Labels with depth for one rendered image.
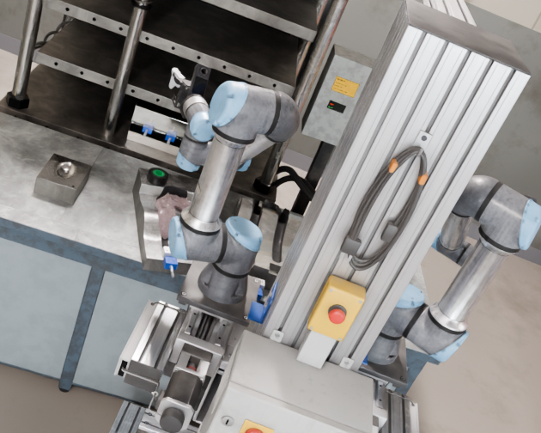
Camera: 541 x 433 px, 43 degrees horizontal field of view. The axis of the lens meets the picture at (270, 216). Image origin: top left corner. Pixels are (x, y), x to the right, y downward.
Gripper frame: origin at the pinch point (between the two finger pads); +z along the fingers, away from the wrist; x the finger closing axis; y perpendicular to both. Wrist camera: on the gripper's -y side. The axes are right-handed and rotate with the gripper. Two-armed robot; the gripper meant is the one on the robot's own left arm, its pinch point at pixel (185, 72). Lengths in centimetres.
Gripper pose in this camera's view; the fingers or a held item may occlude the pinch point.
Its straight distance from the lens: 229.7
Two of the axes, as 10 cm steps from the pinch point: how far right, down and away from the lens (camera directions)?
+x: 8.4, 2.3, 4.8
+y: -4.6, 7.8, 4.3
